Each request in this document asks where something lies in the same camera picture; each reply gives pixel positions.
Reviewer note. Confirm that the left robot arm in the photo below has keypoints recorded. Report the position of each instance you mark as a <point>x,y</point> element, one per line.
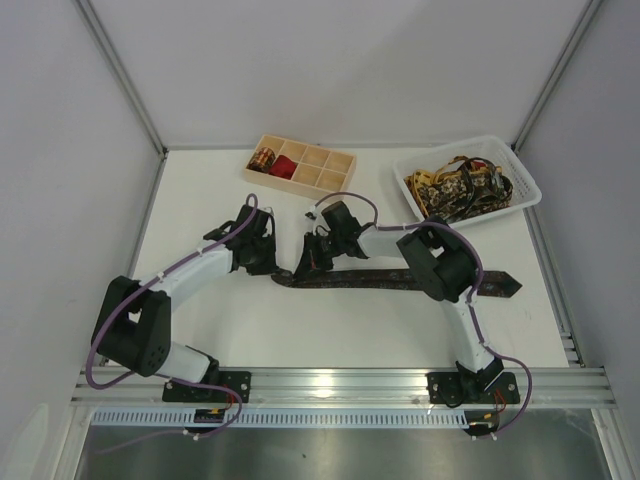
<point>133,332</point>

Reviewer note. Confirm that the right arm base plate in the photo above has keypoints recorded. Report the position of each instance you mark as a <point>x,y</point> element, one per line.
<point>454,388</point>

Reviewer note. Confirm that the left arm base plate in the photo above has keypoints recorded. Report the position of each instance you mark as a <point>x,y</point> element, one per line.
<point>219,387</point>

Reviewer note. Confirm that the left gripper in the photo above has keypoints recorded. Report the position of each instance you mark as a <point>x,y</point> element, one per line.
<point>261,257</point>

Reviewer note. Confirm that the left aluminium frame post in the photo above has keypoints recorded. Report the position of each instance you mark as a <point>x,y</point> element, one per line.
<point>108,51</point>

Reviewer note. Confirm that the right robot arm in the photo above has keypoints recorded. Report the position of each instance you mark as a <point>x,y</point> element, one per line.
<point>439,263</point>

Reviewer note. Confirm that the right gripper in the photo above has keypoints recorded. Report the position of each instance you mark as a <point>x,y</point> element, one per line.
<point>310,257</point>

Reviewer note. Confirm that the white slotted cable duct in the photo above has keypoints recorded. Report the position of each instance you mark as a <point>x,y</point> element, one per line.
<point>281,418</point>

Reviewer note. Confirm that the rolled red tie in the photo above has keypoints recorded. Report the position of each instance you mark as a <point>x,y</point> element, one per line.
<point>283,167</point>

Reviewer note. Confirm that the rolled brown patterned tie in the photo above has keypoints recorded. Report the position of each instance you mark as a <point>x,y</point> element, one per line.
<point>262,160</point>

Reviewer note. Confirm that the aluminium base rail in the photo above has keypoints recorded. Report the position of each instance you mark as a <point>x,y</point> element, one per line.
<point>553,388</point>

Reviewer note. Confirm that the white plastic basket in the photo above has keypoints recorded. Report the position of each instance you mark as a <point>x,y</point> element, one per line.
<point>525,190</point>

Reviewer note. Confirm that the yellow patterned tie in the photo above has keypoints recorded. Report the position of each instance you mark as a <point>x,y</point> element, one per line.
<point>444,191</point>

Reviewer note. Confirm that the aluminium frame post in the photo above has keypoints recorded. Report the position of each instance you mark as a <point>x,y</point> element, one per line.
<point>578,32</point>
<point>108,51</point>

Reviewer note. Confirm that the right aluminium frame post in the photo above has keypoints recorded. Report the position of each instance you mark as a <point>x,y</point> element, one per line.
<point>578,32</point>

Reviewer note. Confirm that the brown blue-flowered tie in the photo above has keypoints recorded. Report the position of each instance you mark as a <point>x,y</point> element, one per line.
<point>497,284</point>

